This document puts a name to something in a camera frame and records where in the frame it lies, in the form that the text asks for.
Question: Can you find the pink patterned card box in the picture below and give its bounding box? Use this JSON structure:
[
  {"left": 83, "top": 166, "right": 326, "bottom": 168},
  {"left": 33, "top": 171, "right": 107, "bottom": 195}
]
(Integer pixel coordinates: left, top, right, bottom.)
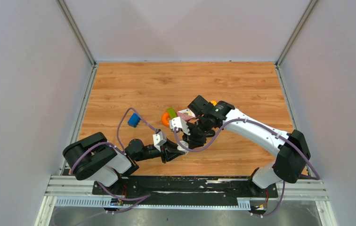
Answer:
[{"left": 176, "top": 108, "right": 196, "bottom": 121}]

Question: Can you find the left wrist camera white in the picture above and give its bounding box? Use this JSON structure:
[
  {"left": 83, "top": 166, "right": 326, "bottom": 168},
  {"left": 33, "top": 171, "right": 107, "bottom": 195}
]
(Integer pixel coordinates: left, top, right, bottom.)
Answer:
[{"left": 153, "top": 130, "right": 167, "bottom": 152}]

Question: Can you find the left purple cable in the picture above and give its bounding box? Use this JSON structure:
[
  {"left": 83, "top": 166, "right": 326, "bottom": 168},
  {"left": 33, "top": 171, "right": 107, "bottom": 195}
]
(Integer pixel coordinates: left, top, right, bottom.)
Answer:
[{"left": 69, "top": 107, "right": 159, "bottom": 226}]

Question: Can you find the green toy block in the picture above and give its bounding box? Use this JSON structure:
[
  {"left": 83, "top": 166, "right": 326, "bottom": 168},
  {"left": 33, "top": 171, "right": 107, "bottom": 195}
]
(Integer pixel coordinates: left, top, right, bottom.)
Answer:
[{"left": 166, "top": 107, "right": 178, "bottom": 119}]

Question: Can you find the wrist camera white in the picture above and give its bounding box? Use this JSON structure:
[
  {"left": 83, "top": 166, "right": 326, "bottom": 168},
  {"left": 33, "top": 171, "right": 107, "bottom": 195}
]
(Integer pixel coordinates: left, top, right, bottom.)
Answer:
[
  {"left": 169, "top": 117, "right": 190, "bottom": 135},
  {"left": 153, "top": 130, "right": 167, "bottom": 152}
]

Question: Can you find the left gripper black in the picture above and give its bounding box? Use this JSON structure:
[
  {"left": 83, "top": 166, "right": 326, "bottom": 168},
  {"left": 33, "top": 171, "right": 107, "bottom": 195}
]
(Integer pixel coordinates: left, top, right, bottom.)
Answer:
[{"left": 135, "top": 137, "right": 186, "bottom": 164}]

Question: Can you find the white earbud charging case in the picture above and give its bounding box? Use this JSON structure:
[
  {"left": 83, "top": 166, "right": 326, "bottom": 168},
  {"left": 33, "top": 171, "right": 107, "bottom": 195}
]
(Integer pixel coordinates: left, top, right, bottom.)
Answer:
[{"left": 177, "top": 145, "right": 188, "bottom": 154}]

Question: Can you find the blue toy block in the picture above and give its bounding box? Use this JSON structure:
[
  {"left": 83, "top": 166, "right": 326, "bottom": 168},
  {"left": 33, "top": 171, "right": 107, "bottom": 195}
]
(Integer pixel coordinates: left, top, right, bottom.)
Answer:
[{"left": 127, "top": 113, "right": 141, "bottom": 128}]

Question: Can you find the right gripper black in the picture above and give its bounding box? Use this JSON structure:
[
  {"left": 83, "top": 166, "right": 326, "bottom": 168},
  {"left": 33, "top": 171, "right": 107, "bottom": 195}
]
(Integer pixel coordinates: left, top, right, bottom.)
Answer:
[{"left": 181, "top": 115, "right": 211, "bottom": 150}]

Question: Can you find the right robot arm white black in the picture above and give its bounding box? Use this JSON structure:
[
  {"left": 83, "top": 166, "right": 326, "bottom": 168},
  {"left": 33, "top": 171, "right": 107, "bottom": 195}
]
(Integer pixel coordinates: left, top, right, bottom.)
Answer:
[{"left": 170, "top": 96, "right": 311, "bottom": 197}]

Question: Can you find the white slotted cable duct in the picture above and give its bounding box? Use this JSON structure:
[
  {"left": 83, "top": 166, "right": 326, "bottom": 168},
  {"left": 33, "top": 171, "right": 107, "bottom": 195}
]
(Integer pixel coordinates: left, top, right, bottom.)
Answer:
[{"left": 54, "top": 196, "right": 251, "bottom": 210}]

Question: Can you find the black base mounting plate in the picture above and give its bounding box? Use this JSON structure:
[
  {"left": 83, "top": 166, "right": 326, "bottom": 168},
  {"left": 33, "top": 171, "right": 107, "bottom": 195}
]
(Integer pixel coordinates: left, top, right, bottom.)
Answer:
[{"left": 108, "top": 176, "right": 278, "bottom": 206}]

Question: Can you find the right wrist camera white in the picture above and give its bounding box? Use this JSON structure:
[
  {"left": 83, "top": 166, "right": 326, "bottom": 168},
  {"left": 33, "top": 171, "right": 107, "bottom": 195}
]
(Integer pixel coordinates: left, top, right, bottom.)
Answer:
[{"left": 169, "top": 117, "right": 190, "bottom": 135}]

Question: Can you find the orange ring toy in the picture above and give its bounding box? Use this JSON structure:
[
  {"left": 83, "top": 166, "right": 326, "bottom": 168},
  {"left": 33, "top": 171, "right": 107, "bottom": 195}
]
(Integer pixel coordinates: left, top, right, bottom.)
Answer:
[{"left": 161, "top": 112, "right": 170, "bottom": 128}]

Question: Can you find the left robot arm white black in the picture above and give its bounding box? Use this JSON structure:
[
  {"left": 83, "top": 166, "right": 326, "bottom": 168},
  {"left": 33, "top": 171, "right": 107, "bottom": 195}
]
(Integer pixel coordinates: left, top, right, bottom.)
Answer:
[{"left": 63, "top": 132, "right": 186, "bottom": 194}]

